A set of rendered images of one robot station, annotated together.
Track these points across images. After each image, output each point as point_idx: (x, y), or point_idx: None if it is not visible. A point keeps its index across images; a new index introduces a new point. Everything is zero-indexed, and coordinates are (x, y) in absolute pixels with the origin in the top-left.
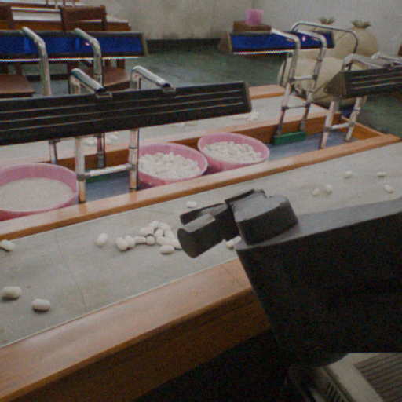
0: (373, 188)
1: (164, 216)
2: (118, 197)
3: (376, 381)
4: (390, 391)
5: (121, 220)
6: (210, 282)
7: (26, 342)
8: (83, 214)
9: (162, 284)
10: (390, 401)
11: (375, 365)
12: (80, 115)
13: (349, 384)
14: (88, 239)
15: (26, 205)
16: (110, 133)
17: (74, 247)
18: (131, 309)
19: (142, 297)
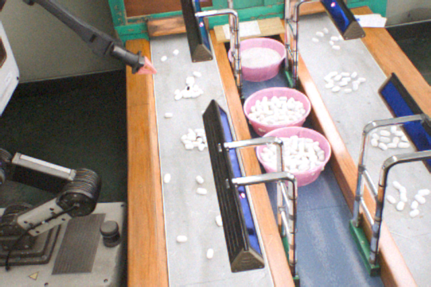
0: (190, 231)
1: (210, 99)
2: (231, 79)
3: (89, 217)
4: (81, 221)
5: (215, 83)
6: (140, 97)
7: (144, 53)
8: (219, 67)
9: (155, 89)
10: (77, 217)
11: (97, 224)
12: (184, 1)
13: (98, 205)
14: (202, 73)
15: (247, 57)
16: (352, 91)
17: (198, 69)
18: (141, 74)
19: (145, 77)
